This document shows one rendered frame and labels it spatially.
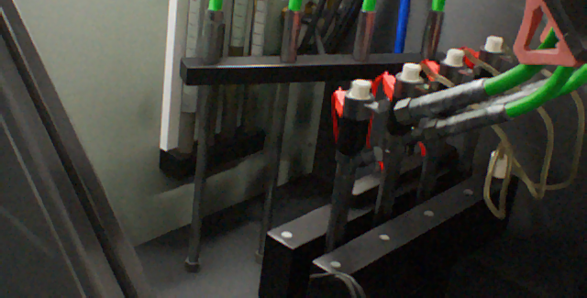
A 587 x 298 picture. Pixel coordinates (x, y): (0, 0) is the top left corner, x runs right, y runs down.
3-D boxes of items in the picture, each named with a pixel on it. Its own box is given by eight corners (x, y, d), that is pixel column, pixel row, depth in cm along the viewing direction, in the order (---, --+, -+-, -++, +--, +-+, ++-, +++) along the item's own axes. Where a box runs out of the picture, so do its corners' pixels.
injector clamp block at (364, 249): (319, 401, 88) (341, 277, 81) (249, 349, 94) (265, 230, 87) (492, 279, 112) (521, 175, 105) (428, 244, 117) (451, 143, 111)
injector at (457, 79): (435, 248, 98) (475, 76, 89) (400, 228, 101) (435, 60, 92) (448, 240, 100) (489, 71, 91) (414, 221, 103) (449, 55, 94)
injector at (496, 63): (472, 226, 104) (514, 61, 95) (438, 207, 107) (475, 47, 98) (485, 218, 106) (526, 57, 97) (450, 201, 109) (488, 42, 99)
